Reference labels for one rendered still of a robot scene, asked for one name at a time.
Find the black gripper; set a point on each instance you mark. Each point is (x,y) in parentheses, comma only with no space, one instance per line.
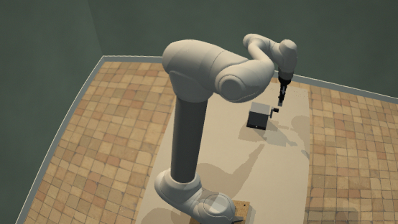
(283,87)

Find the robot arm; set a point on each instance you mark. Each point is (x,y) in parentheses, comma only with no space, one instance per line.
(197,70)

